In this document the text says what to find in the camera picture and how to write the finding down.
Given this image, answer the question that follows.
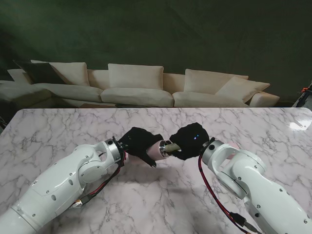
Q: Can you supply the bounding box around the tilted small cream cushion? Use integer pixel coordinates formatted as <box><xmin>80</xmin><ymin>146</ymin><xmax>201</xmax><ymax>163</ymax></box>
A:
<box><xmin>214</xmin><ymin>76</ymin><xmax>271</xmax><ymax>103</ymax></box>

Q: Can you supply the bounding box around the cream cushion behind dark cushion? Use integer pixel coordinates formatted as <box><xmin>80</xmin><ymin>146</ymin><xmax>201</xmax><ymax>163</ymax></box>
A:
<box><xmin>30</xmin><ymin>60</ymin><xmax>90</xmax><ymax>87</ymax></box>

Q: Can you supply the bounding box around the large cream cushion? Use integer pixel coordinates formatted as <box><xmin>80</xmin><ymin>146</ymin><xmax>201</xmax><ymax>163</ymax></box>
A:
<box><xmin>183</xmin><ymin>68</ymin><xmax>249</xmax><ymax>95</ymax></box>

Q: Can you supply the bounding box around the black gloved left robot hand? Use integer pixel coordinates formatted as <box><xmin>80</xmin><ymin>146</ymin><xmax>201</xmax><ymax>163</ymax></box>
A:
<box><xmin>117</xmin><ymin>126</ymin><xmax>163</xmax><ymax>168</ymax></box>

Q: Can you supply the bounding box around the cream fabric sofa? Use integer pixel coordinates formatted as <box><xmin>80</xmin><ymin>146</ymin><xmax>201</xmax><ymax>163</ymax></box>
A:
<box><xmin>0</xmin><ymin>59</ymin><xmax>280</xmax><ymax>109</ymax></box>

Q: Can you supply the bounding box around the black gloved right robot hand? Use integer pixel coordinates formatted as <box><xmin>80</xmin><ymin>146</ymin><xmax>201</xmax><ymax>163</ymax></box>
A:
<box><xmin>169</xmin><ymin>123</ymin><xmax>210</xmax><ymax>161</ymax></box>

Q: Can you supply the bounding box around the pink thermos bottle body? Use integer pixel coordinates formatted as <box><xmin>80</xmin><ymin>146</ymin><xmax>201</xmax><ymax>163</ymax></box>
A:
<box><xmin>146</xmin><ymin>139</ymin><xmax>173</xmax><ymax>162</ymax></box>

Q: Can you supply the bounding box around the sponge cup brush red handle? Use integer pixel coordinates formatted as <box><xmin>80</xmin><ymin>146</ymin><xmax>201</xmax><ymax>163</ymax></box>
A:
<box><xmin>165</xmin><ymin>143</ymin><xmax>182</xmax><ymax>153</ymax></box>

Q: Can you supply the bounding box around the wide rectangular cream cushion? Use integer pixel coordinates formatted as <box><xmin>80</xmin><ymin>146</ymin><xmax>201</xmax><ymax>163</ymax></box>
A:
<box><xmin>107</xmin><ymin>63</ymin><xmax>164</xmax><ymax>90</ymax></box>

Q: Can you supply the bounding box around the red black arm cable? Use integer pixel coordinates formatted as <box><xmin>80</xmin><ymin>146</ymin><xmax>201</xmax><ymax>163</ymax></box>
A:
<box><xmin>72</xmin><ymin>151</ymin><xmax>130</xmax><ymax>209</ymax></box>
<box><xmin>197</xmin><ymin>143</ymin><xmax>264</xmax><ymax>234</ymax></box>

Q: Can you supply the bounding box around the red black left arm cable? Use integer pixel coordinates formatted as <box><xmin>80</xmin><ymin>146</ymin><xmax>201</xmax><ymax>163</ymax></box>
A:
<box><xmin>72</xmin><ymin>151</ymin><xmax>130</xmax><ymax>209</ymax></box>

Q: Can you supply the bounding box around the pink thermos lid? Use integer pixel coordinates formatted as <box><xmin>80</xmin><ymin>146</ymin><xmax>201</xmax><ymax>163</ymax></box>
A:
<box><xmin>228</xmin><ymin>142</ymin><xmax>239</xmax><ymax>160</ymax></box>

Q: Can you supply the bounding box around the red black right arm cable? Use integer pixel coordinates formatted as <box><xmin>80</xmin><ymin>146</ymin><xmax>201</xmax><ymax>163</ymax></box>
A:
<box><xmin>197</xmin><ymin>143</ymin><xmax>264</xmax><ymax>234</ymax></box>

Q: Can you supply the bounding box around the dark brown cushion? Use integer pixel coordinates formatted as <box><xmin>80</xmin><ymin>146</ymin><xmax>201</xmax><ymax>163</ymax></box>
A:
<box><xmin>12</xmin><ymin>59</ymin><xmax>66</xmax><ymax>85</ymax></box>

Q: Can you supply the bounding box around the stand with orange clamp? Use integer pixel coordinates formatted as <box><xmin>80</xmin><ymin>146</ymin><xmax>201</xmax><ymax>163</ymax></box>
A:
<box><xmin>291</xmin><ymin>82</ymin><xmax>312</xmax><ymax>108</ymax></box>

